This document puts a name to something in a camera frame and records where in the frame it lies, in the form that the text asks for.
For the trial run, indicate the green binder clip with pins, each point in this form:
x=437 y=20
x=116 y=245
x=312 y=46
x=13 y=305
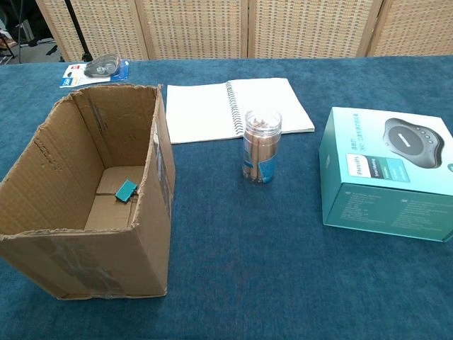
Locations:
x=125 y=192

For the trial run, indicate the open cardboard box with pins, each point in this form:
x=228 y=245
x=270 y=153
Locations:
x=106 y=258

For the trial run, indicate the teal speaker product box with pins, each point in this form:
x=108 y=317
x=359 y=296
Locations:
x=389 y=184

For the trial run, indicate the clear jar of pencils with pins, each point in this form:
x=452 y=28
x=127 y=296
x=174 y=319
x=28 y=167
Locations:
x=262 y=152

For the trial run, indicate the open spiral notebook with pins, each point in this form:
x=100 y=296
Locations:
x=198 y=113

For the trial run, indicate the blue table cloth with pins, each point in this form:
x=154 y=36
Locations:
x=247 y=248

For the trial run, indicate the woven wooden folding screen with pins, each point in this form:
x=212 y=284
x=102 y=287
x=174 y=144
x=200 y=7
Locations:
x=198 y=28

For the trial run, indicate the correction tape blister pack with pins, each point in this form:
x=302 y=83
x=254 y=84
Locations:
x=101 y=69

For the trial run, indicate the black tripod stand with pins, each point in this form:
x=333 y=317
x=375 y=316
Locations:
x=79 y=35

